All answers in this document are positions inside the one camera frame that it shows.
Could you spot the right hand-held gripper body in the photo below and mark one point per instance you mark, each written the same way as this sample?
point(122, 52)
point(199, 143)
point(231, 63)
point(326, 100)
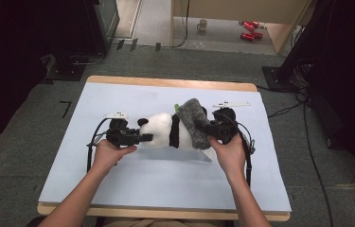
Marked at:
point(224, 126)

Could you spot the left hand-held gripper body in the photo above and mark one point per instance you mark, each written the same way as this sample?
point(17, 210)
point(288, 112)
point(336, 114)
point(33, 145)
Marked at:
point(120, 134)

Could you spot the grey fluffy cloth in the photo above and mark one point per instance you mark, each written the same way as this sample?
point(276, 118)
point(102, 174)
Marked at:
point(194, 121)

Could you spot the panda plush toy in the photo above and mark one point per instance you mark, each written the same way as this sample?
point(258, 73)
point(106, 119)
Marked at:
point(159, 126)

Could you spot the person's left hand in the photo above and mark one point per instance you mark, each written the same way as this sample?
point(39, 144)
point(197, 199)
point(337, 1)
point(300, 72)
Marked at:
point(110, 157)

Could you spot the person's right hand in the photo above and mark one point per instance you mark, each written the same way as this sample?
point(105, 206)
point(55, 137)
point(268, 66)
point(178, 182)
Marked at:
point(228, 157)

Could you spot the light blue table mat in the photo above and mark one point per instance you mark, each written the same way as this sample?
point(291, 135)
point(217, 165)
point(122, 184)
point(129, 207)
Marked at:
point(165, 186)

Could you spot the wooden table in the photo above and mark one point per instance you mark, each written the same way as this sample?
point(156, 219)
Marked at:
point(172, 82)

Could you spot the black stand with base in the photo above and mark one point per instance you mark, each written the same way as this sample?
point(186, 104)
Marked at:
point(284, 75)

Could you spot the black stand base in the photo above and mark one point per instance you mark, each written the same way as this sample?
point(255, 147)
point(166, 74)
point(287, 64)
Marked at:
point(66, 71)

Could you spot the black tape strip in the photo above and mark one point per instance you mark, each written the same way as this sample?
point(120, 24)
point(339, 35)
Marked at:
point(133, 44)
point(158, 47)
point(120, 44)

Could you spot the red can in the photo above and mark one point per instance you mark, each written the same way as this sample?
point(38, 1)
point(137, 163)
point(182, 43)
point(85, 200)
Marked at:
point(256, 24)
point(248, 26)
point(258, 35)
point(247, 36)

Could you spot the beige mug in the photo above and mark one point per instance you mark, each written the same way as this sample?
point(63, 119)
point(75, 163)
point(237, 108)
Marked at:
point(202, 25)

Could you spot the dark cabinet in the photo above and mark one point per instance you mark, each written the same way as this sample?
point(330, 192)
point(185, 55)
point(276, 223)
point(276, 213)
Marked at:
point(102, 25)

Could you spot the light wooden desk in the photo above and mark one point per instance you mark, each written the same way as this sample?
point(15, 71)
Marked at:
point(241, 9)

